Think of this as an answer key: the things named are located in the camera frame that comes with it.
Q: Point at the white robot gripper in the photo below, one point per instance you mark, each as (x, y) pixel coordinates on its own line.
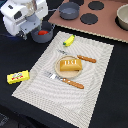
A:
(23, 15)

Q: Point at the blue-grey two-handled pot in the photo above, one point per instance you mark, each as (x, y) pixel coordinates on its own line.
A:
(43, 38)

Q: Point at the yellow toy butter box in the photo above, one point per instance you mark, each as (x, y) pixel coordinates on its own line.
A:
(18, 77)

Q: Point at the yellow toy banana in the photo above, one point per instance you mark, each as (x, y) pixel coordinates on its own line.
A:
(69, 41)

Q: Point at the orange toy bread loaf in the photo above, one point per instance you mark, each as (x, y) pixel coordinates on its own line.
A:
(70, 65)

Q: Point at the blue-grey saucepan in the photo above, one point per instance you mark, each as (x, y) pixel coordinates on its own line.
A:
(69, 10)

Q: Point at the red toy tomato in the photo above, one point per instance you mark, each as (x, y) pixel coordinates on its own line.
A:
(42, 32)

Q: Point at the round wooden plate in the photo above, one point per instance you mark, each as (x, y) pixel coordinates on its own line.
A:
(67, 74)

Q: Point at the pink toy stove top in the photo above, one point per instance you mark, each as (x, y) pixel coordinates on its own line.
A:
(104, 27)

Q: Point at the white woven placemat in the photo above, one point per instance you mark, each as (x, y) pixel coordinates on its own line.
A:
(69, 103)

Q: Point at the white bowl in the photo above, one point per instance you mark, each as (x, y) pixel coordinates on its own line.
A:
(122, 14)

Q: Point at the toy knife wooden handle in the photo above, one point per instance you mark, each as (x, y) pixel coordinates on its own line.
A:
(78, 56)

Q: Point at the toy fork wooden handle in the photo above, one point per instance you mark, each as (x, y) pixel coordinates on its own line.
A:
(65, 80)

